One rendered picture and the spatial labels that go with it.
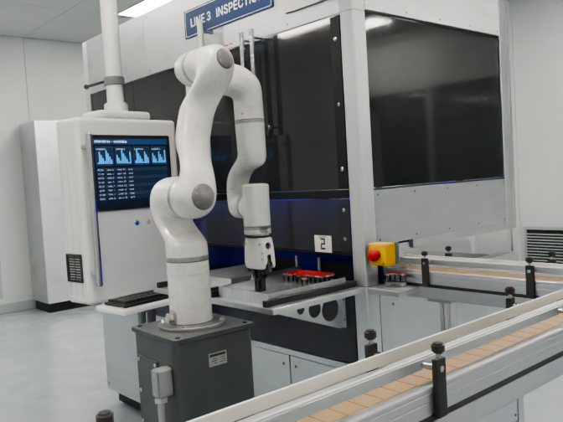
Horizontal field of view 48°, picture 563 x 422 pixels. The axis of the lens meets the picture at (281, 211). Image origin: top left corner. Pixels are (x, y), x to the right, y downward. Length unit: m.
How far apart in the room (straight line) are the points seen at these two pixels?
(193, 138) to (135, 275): 1.09
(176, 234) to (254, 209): 0.27
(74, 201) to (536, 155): 5.19
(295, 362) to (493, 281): 0.87
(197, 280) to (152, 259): 1.03
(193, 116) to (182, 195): 0.23
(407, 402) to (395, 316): 1.30
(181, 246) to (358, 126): 0.74
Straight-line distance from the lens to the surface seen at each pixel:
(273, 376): 2.59
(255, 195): 1.90
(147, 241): 2.76
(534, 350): 1.28
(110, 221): 2.65
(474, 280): 2.00
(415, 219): 2.32
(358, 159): 2.09
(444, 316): 2.13
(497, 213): 2.78
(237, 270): 2.58
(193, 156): 1.74
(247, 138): 1.89
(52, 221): 6.94
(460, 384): 1.07
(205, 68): 1.77
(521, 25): 7.08
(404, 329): 2.31
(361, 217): 2.10
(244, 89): 1.90
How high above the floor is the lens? 1.26
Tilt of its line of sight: 3 degrees down
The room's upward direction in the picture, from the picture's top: 3 degrees counter-clockwise
